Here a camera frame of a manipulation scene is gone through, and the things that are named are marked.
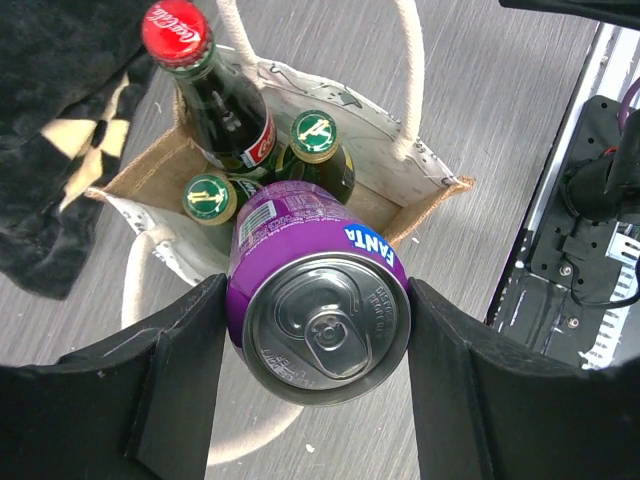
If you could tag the glass cola bottle red cap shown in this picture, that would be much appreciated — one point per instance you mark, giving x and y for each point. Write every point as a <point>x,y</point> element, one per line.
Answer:
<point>225,113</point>

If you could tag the green bottle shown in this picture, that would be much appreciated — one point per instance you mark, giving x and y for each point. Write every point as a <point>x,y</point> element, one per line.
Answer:
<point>212,200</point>
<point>314,154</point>

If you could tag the purple soda can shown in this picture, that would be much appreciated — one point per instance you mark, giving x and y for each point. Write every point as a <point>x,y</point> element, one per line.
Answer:
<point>317,302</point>

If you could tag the black floral fleece blanket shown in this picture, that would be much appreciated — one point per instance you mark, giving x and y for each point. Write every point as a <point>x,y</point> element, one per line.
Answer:
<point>72,76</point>

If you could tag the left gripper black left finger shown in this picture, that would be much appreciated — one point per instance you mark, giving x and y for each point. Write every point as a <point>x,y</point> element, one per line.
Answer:
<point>138,404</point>

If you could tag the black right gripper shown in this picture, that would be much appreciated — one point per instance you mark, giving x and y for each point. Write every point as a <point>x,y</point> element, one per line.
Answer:
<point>623,13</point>

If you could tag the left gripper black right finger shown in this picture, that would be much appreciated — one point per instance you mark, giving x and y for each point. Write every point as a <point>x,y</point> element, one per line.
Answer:
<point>487,407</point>

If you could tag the burlap canvas cat-print bag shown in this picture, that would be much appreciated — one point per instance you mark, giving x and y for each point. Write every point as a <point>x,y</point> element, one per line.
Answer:
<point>401,180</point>

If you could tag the black mounting base rail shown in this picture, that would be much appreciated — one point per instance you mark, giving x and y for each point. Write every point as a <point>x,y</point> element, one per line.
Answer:
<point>570,284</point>

